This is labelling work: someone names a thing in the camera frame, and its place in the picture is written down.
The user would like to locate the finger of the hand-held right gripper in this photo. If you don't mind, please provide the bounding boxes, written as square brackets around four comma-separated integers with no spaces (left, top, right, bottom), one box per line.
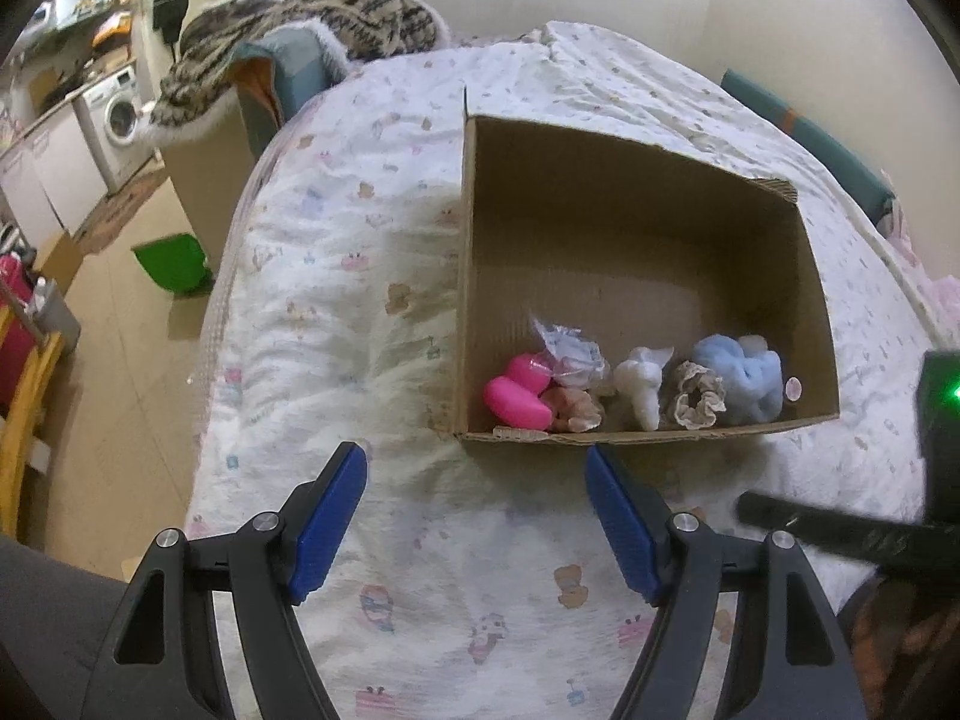
[739,491,932,565]

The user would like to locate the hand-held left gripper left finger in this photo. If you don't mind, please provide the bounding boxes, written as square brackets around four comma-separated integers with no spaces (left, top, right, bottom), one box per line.
[82,442,368,720]

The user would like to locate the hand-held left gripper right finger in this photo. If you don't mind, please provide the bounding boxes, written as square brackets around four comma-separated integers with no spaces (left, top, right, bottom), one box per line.
[585,444,875,720]

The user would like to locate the pinkish brown scrunchie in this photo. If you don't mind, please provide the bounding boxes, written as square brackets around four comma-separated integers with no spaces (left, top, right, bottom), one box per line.
[540,384,607,432]

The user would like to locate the white plush toy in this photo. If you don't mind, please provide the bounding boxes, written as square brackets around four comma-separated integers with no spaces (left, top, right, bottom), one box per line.
[613,345,676,432]

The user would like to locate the beige lace scrunchie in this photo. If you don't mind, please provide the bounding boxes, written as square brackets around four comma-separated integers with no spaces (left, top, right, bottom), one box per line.
[666,361,728,432]

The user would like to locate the light blue plush slipper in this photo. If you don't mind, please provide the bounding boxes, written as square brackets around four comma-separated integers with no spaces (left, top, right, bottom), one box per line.
[690,334,785,425]

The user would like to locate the pink plastic toy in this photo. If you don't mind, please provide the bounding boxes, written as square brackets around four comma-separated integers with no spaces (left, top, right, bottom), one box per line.
[484,354,554,428]

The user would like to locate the clear plastic bag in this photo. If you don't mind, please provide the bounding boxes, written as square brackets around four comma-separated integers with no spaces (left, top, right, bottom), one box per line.
[529,315,612,398]

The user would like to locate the brown cardboard box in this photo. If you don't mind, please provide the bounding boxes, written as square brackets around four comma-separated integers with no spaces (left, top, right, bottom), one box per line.
[450,86,841,445]

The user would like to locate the person's right forearm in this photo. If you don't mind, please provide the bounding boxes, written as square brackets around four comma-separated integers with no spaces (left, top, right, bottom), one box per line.
[836,574,960,720]

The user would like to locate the pink blanket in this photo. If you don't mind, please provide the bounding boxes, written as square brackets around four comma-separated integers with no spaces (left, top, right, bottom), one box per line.
[874,169,960,331]

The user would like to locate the green dustpan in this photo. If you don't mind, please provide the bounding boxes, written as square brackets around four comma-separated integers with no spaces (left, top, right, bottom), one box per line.
[131,234,212,295]

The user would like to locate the teal headboard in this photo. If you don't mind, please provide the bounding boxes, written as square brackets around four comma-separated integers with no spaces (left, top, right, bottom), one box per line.
[720,67,899,222]

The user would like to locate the grey bin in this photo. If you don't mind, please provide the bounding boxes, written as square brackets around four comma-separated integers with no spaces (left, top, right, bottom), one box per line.
[31,279,82,357]

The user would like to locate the large cardboard box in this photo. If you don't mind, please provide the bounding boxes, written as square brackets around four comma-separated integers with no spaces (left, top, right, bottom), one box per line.
[161,116,260,278]

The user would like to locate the small cardboard box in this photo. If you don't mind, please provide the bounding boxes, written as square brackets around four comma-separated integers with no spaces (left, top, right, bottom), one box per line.
[34,231,85,297]

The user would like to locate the teal cushion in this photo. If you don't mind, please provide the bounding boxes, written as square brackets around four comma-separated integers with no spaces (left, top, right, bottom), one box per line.
[229,28,338,134]

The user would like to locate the white cabinet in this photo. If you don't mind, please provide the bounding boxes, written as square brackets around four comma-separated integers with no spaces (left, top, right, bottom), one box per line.
[0,101,110,245]

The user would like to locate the white washing machine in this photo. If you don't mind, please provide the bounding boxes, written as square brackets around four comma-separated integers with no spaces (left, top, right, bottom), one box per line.
[73,64,158,192]

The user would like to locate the brown patterned knit blanket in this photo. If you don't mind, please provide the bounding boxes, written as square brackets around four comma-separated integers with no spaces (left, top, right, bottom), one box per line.
[135,0,451,145]

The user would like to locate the black hanging garment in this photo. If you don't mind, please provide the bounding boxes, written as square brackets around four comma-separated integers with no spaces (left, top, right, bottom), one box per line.
[152,0,188,42]

